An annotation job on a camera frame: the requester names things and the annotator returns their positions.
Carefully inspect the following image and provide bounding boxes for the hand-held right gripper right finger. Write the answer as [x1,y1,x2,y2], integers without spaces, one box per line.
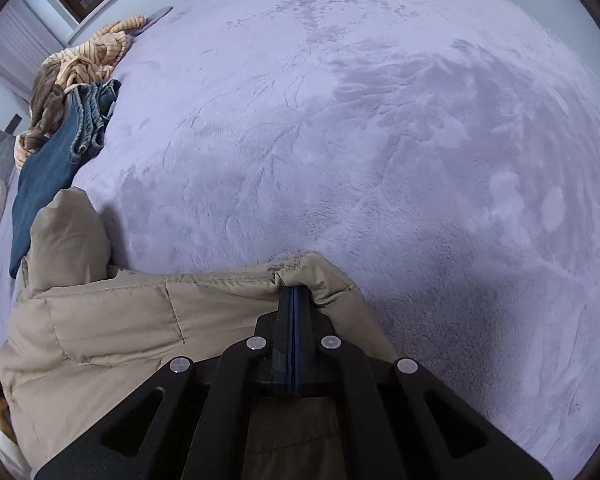
[294,286,552,480]

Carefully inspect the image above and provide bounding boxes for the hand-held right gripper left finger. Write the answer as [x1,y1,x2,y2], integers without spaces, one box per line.
[32,286,295,480]

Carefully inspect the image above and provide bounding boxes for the beige puffer jacket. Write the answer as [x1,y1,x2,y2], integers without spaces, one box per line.
[0,187,401,480]

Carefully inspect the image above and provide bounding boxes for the blue jeans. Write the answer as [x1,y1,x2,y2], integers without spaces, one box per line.
[9,79,122,279]

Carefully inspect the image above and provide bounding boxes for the purple plush bed blanket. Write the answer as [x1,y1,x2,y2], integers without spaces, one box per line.
[0,0,600,480]

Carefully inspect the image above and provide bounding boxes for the striped brown plush blanket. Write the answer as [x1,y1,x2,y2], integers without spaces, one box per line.
[14,15,147,171]

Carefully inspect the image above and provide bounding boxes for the grey curtain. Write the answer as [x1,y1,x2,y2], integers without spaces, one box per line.
[0,0,76,106]

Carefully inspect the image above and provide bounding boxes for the grey cloth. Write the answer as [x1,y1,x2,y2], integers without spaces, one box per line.
[130,6,173,36]

